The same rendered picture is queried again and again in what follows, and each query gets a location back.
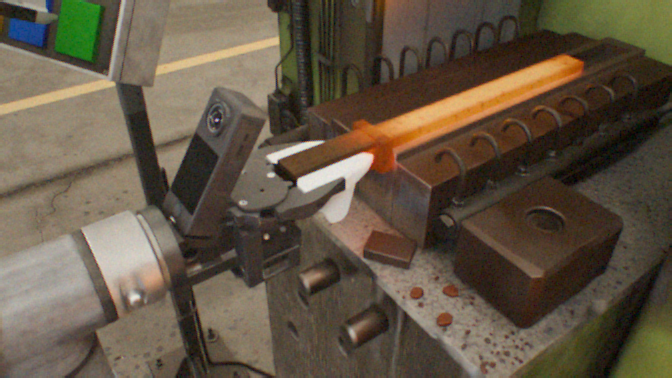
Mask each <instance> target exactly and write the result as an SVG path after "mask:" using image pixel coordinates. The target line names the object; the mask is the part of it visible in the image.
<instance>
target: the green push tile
mask: <svg viewBox="0 0 672 378"><path fill-rule="evenodd" d="M104 10H105V6H102V5H98V4H94V3H90V2H85V1H80V0H63V1H61V7H60V15H59V21H58V27H57V33H56V40H55V47H54V50H55V51H56V52H59V53H63V54H67V55H70V57H74V58H77V59H80V60H83V61H87V62H91V63H96V58H97V52H98V46H99V40H100V34H101V28H102V22H103V15H104Z"/></svg>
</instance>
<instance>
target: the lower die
mask: <svg viewBox="0 0 672 378"><path fill-rule="evenodd" d="M606 42H607V43H610V44H613V45H615V46H619V47H622V48H625V49H628V50H630V51H628V52H625V53H623V55H621V56H618V57H616V58H612V59H610V60H607V61H605V62H603V63H600V64H598V65H595V66H593V67H589V68H587V69H584V70H582V71H580V72H577V73H575V74H572V75H570V76H566V78H564V79H562V80H559V81H557V82H554V83H552V84H549V85H547V86H544V87H541V88H539V89H536V90H534V91H531V92H529V93H527V94H523V95H521V96H518V97H516V98H513V100H511V101H508V102H506V103H504V104H500V105H498V106H495V107H493V108H490V109H488V110H486V111H483V112H480V113H477V114H475V115H472V116H470V117H468V118H465V119H463V121H459V122H457V123H454V124H452V125H450V126H447V127H445V128H441V129H439V130H436V131H434V132H431V133H429V134H427V135H424V136H421V137H418V138H416V140H413V141H411V142H409V143H406V144H403V145H400V146H398V147H395V148H393V155H392V169H391V170H390V171H388V172H384V173H382V174H380V173H379V172H377V171H376V170H375V169H372V170H369V171H367V172H365V173H364V175H363V176H361V178H360V180H359V181H358V182H356V184H355V188H354V191H353V193H354V194H356V195H357V197H359V198H360V199H361V200H362V201H363V202H364V203H367V204H368V205H369V206H370V207H371V208H373V209H374V210H375V211H376V212H377V213H379V214H380V216H381V217H382V218H383V219H386V220H387V221H388V222H389V223H391V224H392V225H393V226H394V227H395V228H397V229H398V230H399V231H400V232H401V233H403V234H405V236H406V237H407V238H408V239H411V240H415V241H417V246H418V247H419V248H420V249H422V250H424V249H426V248H428V247H430V246H432V245H434V244H436V243H437V242H439V241H441V239H440V238H439V237H438V234H437V233H436V232H435V231H434V229H433V219H435V218H437V217H438V214H439V212H440V211H443V210H444V209H446V208H448V207H450V205H451V204H452V200H453V198H454V196H455V195H456V190H457V184H458V177H459V169H458V166H457V164H456V162H455V161H454V160H453V159H452V157H451V156H449V155H447V154H445V155H443V156H441V160H440V162H439V163H436V162H434V155H435V153H436V152H437V150H439V149H440V148H445V147H446V148H451V149H453V150H454V151H456V152H457V153H458V154H459V155H460V156H461V157H463V160H464V162H465V165H466V168H467V179H466V184H465V190H464V195H463V196H464V200H465V199H467V198H469V196H471V195H473V194H475V193H477V192H479V191H481V190H484V188H485V187H486V185H487V182H488V180H489V179H490V176H491V171H492V166H493V162H494V151H493V148H492V147H491V145H490V144H489V143H488V142H486V141H484V140H478V141H476V143H475V146H474V147H470V146H469V145H468V144H469V141H470V137H471V136H472V135H473V134H475V133H477V132H485V133H488V134H490V135H491V136H493V137H494V138H495V141H496V142H497V143H498V145H499V148H500V151H501V162H500V166H499V171H498V175H497V182H499V181H501V180H504V179H506V177H508V176H510V175H512V174H514V172H516V171H517V169H518V166H519V165H520V163H521V161H522V156H524V152H525V148H526V144H527V137H526V134H525V132H524V130H522V129H521V128H520V127H518V126H515V125H511V126H509V128H508V130H507V132H503V131H500V127H501V125H503V124H504V123H505V122H506V121H507V120H509V118H518V120H521V121H524V122H525V123H526V124H527V125H528V126H529V127H530V129H531V131H532V133H533V137H534V143H533V147H532V151H531V155H530V160H529V164H528V165H529V166H531V165H534V164H536V163H538V162H540V161H542V160H543V157H545V156H547V153H548V150H549V149H550V148H551V145H552V142H553V137H554V134H555V130H556V122H555V120H554V117H553V116H552V115H551V114H550V113H548V112H544V111H542V112H539V113H538V114H537V116H536V119H535V120H532V118H530V114H531V112H532V110H533V109H535V108H536V107H537V106H541V105H547V106H550V107H552V108H554V109H555V110H556V111H557V112H558V113H559V114H560V116H561V119H562V123H563V129H562V133H561V137H560V141H559V145H558V148H557V152H558V151H560V150H562V149H564V148H567V147H569V146H571V144H572V143H574V139H575V136H576V135H578V131H579V128H580V125H581V122H582V119H583V108H582V106H581V105H580V103H578V102H577V101H575V100H568V101H566V102H565V103H564V105H563V107H559V106H558V105H557V104H558V101H559V100H560V97H561V96H562V95H564V94H567V93H576V94H579V95H581V96H582V98H584V99H585V100H586V102H587V103H588V105H589V108H591V118H590V121H588V124H587V127H586V130H585V133H584V139H585V137H587V136H590V135H592V134H594V133H596V131H597V130H598V129H599V126H600V124H601V123H603V120H604V116H605V113H606V110H607V107H608V103H609V98H608V95H607V93H606V92H605V91H604V90H603V89H601V88H594V89H592V90H591V91H589V93H588V95H584V94H583V93H582V92H583V90H584V89H585V87H586V86H587V85H589V84H590V83H594V82H601V83H604V84H606V85H608V84H607V83H606V82H607V80H608V78H609V77H610V76H611V74H613V73H615V72H619V71H625V72H629V73H631V74H632V76H634V77H635V79H636V80H637V82H639V84H640V93H639V96H638V99H636V102H635V104H634V107H633V110H632V113H634V112H636V111H639V110H641V109H645V108H648V109H652V110H654V109H656V108H658V107H662V106H664V105H666V104H667V102H668V100H669V97H670V95H671V91H672V65H669V64H666V63H662V62H659V61H657V60H654V59H651V58H648V57H644V56H645V52H646V49H643V48H641V47H637V46H634V45H631V44H628V43H625V42H622V41H619V40H617V39H613V38H610V37H606V38H604V39H601V40H599V41H597V40H595V39H591V38H588V37H585V36H582V34H580V33H577V32H574V31H573V32H569V33H566V34H563V35H562V34H559V33H557V32H554V31H551V30H547V29H542V30H539V31H536V32H533V33H530V34H526V35H523V36H521V37H518V39H516V38H515V40H512V41H509V42H506V43H502V44H499V45H498V46H493V47H490V48H487V49H483V50H480V51H477V52H474V54H473V55H469V54H468V55H465V56H461V57H458V58H455V59H452V60H449V62H446V63H442V64H439V65H436V66H433V67H430V68H427V69H423V70H422V72H419V73H417V72H415V73H412V74H409V75H406V76H402V77H399V78H396V79H393V80H390V81H387V83H383V84H380V85H377V86H374V87H371V88H368V89H364V90H363V92H355V93H352V94H349V95H345V96H342V97H339V98H336V99H333V100H330V101H326V103H323V104H320V105H317V106H315V107H312V108H308V109H307V116H308V142H326V141H330V139H332V138H335V137H337V136H340V135H343V134H345V133H349V132H352V131H353V123H356V122H358V120H361V119H363V120H365V122H367V123H369V124H370V125H372V126H373V127H374V126H376V125H379V124H382V123H384V122H388V120H391V119H393V118H396V117H398V116H401V115H405V114H407V113H410V112H413V111H415V110H418V109H421V108H424V107H427V106H429V105H432V104H435V103H437V102H440V100H444V99H446V98H449V97H451V96H454V95H457V94H459V93H463V92H466V91H468V90H471V89H474V88H476V87H479V86H481V85H485V84H488V83H490V82H493V81H496V79H498V78H501V77H503V76H507V75H510V74H512V73H515V72H518V71H520V70H523V69H527V68H529V67H532V66H534V65H537V64H540V63H542V62H545V61H549V60H551V59H554V58H556V56H559V55H562V54H565V55H567V56H569V57H571V55H573V54H576V53H579V52H581V51H584V50H586V49H589V48H593V47H595V46H598V45H600V44H603V43H606ZM608 86H609V87H610V88H611V89H612V90H613V92H615V94H616V106H615V109H614V111H612V114H611V118H610V121H609V125H611V124H614V123H616V122H618V121H619V120H620V119H622V114H623V112H625V111H626V109H627V106H628V103H629V101H630V98H631V94H632V91H633V87H632V84H631V83H630V81H628V80H627V79H625V78H618V79H616V80H615V81H613V83H612V85H608Z"/></svg>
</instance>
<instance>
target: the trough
mask: <svg viewBox="0 0 672 378"><path fill-rule="evenodd" d="M628 51H630V50H628V49H625V48H622V47H619V46H615V45H613V44H610V43H607V42H606V43H603V44H600V45H598V46H595V47H593V48H589V49H586V50H584V51H581V52H579V53H576V54H573V55H571V58H573V59H576V60H578V61H581V62H583V63H584V64H583V67H582V70H584V69H587V68H589V67H593V66H595V65H598V64H600V63H603V62H605V61H607V60H610V59H612V58H616V57H618V56H621V55H623V53H625V52H628ZM582 70H581V71H582Z"/></svg>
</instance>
